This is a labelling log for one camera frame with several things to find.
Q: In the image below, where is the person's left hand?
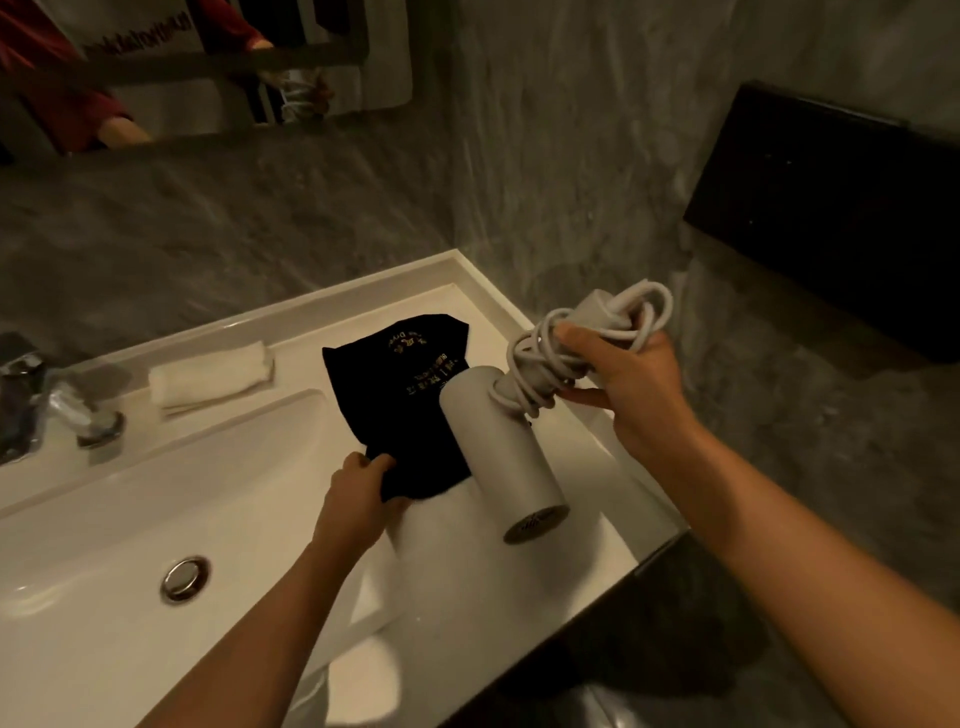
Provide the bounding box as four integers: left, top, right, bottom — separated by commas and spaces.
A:
313, 452, 411, 558

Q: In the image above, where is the person's right hand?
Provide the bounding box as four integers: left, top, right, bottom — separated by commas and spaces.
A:
553, 321, 704, 468

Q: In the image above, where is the white hair dryer cord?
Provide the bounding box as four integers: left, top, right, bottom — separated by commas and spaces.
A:
506, 281, 674, 418

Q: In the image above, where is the black cloth bag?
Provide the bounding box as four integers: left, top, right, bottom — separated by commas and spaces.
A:
322, 315, 481, 504

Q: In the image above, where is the white hair dryer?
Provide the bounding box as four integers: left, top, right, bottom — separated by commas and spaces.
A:
438, 281, 674, 546

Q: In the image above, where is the person's left forearm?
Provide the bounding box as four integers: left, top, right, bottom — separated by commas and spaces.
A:
137, 536, 393, 728

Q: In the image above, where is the person's right forearm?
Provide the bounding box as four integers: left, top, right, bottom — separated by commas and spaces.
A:
633, 420, 960, 728

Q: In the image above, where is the white folded towel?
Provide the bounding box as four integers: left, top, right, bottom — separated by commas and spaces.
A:
147, 341, 276, 418

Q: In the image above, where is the chrome sink drain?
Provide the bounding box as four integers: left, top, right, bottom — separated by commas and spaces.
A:
159, 555, 212, 606

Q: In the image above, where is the chrome faucet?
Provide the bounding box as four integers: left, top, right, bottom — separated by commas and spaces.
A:
0, 333, 127, 468

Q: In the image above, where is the white sink basin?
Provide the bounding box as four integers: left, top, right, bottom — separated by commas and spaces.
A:
0, 249, 688, 728

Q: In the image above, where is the black wall box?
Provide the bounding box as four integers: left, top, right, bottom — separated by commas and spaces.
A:
681, 81, 960, 366

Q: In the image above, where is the wall mirror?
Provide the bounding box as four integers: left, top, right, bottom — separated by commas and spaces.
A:
0, 0, 416, 163

